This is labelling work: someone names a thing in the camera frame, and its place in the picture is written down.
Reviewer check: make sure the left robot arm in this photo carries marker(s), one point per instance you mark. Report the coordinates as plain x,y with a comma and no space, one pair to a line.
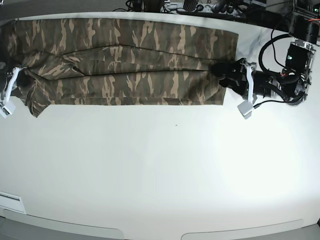
292,83

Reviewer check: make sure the camouflage T-shirt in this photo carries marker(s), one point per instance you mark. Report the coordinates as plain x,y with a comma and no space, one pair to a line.
114,62

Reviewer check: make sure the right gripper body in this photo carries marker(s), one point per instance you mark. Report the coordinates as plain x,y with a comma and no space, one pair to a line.
5,75

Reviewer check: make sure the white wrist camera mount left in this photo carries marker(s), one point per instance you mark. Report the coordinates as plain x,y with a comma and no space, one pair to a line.
246,107

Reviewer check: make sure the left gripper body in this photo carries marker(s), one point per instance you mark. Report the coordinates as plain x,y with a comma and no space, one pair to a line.
236,79

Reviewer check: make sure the white label plate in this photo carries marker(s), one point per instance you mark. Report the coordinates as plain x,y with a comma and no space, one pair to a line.
12,203

